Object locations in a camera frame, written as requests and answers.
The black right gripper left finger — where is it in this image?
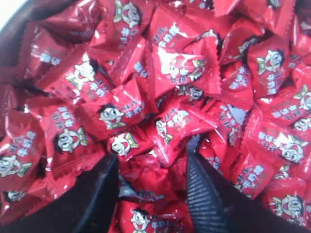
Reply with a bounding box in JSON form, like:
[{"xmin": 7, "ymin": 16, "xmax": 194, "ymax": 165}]
[{"xmin": 0, "ymin": 154, "xmax": 119, "ymax": 233}]

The red wrapped candy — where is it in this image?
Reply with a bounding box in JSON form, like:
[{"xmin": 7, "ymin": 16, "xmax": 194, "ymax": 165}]
[
  {"xmin": 76, "ymin": 77, "xmax": 157, "ymax": 141},
  {"xmin": 151, "ymin": 36, "xmax": 221, "ymax": 98}
]

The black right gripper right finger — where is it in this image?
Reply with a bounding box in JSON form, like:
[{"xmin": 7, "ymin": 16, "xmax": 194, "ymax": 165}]
[{"xmin": 187, "ymin": 134, "xmax": 309, "ymax": 233}]

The steel bowl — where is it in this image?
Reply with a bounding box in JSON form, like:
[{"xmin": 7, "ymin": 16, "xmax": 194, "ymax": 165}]
[{"xmin": 0, "ymin": 0, "xmax": 74, "ymax": 77}]

